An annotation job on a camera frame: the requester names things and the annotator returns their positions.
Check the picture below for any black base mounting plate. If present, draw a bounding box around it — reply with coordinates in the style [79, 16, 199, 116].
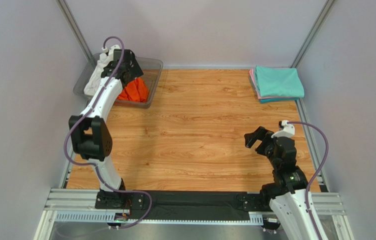
[95, 190, 271, 221]

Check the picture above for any dark teal folded t shirt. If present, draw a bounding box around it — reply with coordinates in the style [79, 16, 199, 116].
[259, 97, 299, 104]

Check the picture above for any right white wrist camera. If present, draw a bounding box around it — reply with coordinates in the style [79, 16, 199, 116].
[271, 120, 296, 138]

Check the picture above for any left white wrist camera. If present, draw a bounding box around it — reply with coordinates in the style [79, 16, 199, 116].
[100, 44, 121, 59]

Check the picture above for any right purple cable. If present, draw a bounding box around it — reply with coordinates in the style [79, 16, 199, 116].
[287, 121, 330, 240]

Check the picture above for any orange t shirt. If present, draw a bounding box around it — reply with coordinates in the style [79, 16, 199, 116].
[117, 77, 149, 103]

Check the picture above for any right corner aluminium post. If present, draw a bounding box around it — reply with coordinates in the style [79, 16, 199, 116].
[291, 0, 337, 68]

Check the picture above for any aluminium frame rail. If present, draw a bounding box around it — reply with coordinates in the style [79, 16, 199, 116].
[35, 188, 354, 240]

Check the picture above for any corner aluminium post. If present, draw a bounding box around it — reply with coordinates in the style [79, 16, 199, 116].
[56, 0, 96, 65]
[291, 0, 337, 68]

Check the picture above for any white t shirt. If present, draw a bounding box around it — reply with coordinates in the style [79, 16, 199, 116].
[83, 45, 121, 97]

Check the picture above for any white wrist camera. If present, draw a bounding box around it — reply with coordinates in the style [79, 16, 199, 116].
[100, 44, 121, 59]
[271, 120, 296, 138]

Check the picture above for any left corner aluminium post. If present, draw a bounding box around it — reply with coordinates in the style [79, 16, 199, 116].
[56, 0, 96, 65]

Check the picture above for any pink folded t shirt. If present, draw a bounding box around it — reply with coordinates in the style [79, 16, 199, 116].
[249, 68, 296, 100]

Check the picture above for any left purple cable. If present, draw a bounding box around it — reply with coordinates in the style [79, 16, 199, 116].
[63, 35, 153, 230]

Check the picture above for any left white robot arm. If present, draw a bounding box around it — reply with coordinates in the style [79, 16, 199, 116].
[64, 49, 143, 203]

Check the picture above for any purple cable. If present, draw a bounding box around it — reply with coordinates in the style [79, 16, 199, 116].
[287, 121, 330, 240]
[63, 35, 153, 230]

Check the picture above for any clear plastic bin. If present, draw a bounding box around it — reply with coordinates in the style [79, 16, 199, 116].
[73, 56, 163, 109]

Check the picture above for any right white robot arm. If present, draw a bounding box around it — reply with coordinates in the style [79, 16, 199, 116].
[244, 124, 328, 240]

